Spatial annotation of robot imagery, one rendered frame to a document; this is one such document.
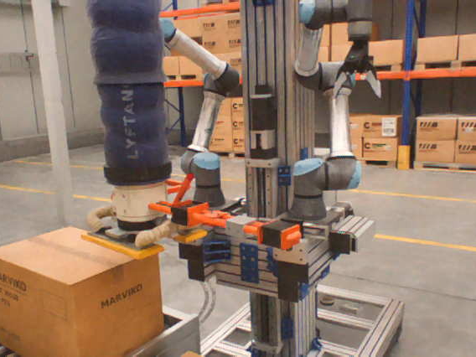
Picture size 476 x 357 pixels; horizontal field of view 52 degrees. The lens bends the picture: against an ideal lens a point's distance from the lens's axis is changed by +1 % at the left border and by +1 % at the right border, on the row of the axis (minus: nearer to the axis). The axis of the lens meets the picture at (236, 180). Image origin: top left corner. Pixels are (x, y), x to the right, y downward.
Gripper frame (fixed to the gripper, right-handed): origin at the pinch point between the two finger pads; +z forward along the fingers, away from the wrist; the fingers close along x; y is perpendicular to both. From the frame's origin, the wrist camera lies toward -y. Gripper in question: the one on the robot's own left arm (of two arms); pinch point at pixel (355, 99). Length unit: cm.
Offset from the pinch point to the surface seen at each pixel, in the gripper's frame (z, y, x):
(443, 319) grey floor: 152, 159, -11
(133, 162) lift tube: 16, -48, 56
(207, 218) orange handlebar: 31, -49, 28
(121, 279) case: 63, -39, 75
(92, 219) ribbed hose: 38, -47, 78
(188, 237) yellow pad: 43, -37, 45
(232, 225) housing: 31, -52, 18
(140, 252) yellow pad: 43, -55, 49
